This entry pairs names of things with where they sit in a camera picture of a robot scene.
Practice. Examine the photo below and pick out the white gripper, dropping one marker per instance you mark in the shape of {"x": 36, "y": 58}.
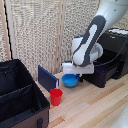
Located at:
{"x": 78, "y": 69}

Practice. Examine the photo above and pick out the blue plastic bowl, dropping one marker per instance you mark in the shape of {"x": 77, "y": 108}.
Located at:
{"x": 69, "y": 81}

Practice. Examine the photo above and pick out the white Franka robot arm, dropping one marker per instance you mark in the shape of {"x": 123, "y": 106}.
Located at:
{"x": 90, "y": 36}

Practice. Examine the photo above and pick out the red plastic cup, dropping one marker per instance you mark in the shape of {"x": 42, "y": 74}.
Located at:
{"x": 56, "y": 96}

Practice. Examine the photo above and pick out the dark blue flat board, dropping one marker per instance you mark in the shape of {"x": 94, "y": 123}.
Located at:
{"x": 47, "y": 78}

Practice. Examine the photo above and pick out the woven rattan folding screen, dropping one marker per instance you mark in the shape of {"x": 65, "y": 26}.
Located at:
{"x": 36, "y": 33}

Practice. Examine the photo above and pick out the black fabric storage box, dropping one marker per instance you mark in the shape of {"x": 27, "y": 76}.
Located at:
{"x": 20, "y": 100}

